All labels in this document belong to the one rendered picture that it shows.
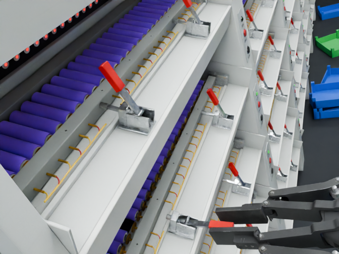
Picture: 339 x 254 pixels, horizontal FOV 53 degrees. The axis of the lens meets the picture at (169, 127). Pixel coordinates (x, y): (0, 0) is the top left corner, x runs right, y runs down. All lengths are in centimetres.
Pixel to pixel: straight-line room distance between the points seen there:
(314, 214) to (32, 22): 38
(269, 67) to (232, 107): 58
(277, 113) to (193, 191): 89
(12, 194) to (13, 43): 11
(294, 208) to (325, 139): 171
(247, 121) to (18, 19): 72
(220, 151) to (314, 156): 144
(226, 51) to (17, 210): 64
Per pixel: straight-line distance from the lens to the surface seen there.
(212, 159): 64
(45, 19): 30
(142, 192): 56
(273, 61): 138
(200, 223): 52
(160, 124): 42
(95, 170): 37
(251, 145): 96
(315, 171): 198
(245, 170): 90
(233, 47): 81
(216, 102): 69
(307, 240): 46
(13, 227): 26
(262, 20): 121
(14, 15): 28
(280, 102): 149
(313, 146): 213
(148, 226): 52
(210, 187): 60
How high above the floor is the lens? 139
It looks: 32 degrees down
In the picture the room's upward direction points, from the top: 21 degrees counter-clockwise
